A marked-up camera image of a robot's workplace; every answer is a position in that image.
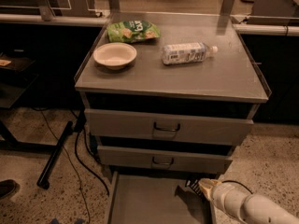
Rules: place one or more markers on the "dark side table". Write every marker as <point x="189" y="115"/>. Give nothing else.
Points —
<point x="15" y="76"/>

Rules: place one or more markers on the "green snack chip bag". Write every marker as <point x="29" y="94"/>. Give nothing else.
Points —
<point x="132" y="31"/>

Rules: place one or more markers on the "grey metal drawer cabinet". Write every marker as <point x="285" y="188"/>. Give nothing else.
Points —
<point x="225" y="86"/>

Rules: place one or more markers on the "white paper bowl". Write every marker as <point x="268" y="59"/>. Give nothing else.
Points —
<point x="115" y="56"/>

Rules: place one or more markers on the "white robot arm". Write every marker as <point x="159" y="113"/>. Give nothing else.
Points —
<point x="245" y="208"/>

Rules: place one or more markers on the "grey open bottom drawer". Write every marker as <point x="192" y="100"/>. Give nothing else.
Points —
<point x="153" y="198"/>

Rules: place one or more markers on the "blue object on floor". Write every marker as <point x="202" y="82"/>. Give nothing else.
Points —
<point x="71" y="221"/>

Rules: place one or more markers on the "clear plastic water bottle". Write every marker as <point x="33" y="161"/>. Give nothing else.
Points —
<point x="194" y="52"/>

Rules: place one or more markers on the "dark shoe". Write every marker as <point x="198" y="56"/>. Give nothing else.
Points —
<point x="7" y="187"/>

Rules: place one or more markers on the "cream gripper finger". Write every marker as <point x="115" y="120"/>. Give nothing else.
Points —
<point x="206" y="185"/>

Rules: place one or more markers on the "grey rail counter ledge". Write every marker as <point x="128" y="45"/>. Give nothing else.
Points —
<point x="60" y="21"/>

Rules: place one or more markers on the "grey top drawer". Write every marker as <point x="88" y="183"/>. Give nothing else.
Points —
<point x="175" y="128"/>

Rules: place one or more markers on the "black table leg frame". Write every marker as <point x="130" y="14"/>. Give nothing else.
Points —
<point x="9" y="142"/>

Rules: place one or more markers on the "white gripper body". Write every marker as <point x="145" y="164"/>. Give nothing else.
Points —
<point x="221" y="192"/>

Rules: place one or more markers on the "black rxbar chocolate bar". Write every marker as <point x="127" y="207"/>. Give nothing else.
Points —
<point x="194" y="186"/>

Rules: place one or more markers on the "grey middle drawer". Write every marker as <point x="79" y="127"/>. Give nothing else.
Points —
<point x="164" y="160"/>

